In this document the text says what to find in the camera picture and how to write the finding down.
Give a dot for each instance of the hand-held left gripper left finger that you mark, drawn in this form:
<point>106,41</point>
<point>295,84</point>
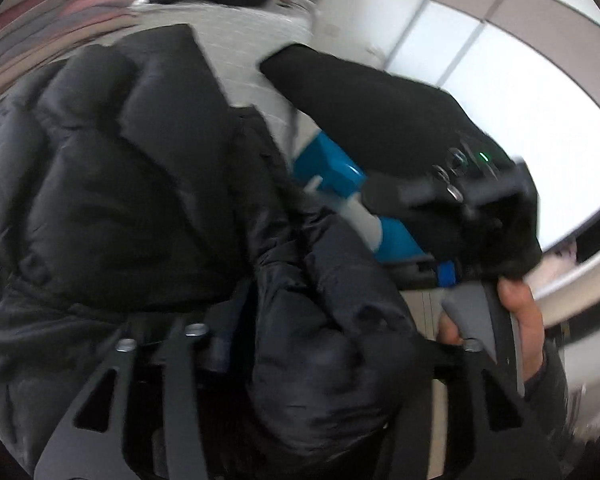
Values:
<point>180,390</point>

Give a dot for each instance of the white plastic tube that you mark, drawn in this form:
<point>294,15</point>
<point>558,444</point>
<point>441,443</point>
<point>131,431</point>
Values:
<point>365,222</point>

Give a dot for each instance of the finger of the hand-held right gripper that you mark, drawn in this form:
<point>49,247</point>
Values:
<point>405,192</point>
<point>445,274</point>

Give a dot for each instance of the black puffer jacket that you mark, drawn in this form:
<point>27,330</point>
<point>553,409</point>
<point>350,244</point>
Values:
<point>130,170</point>

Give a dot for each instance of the person's right hand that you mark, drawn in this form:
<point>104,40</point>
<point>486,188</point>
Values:
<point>525,320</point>

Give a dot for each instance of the blue plastic object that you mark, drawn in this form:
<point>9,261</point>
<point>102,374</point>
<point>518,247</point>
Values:
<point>330,165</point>

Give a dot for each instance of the white checked bed sheet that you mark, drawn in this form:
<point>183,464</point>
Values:
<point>250,35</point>

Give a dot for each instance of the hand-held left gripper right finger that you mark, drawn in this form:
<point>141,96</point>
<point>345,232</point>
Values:
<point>462,402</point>

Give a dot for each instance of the white curved rail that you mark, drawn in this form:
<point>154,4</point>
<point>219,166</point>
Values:
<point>580,287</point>

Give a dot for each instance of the person's right forearm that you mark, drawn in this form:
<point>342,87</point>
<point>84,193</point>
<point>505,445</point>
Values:
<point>547,390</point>

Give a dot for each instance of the white panelled wardrobe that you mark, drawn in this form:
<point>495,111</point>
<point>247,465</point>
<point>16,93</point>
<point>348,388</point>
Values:
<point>510,90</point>

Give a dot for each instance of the stack of folded clothes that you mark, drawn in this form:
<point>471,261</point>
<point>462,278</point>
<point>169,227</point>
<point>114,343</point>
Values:
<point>55,25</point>

